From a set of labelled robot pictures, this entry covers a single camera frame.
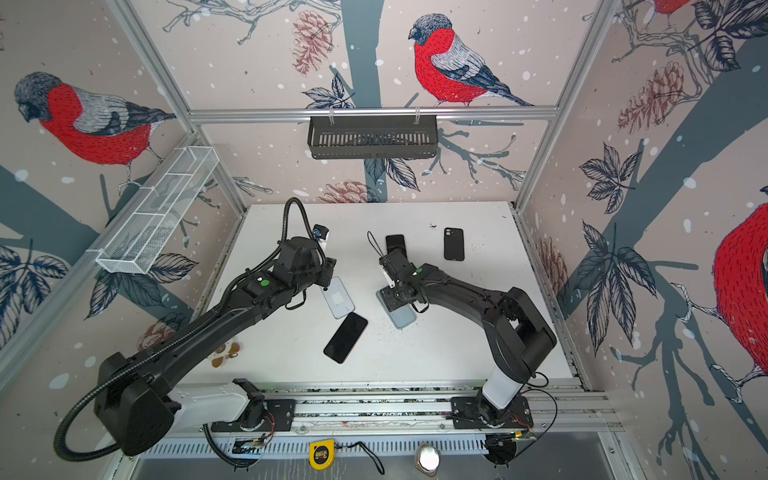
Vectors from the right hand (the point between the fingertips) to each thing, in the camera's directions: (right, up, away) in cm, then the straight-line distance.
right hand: (392, 298), depth 89 cm
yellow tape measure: (-16, -31, -22) cm, 41 cm away
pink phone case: (+1, +17, +18) cm, 25 cm away
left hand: (-17, +13, -10) cm, 24 cm away
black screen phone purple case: (-14, -11, -4) cm, 18 cm away
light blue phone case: (+3, -6, +1) cm, 7 cm away
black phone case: (+23, +16, +20) cm, 35 cm away
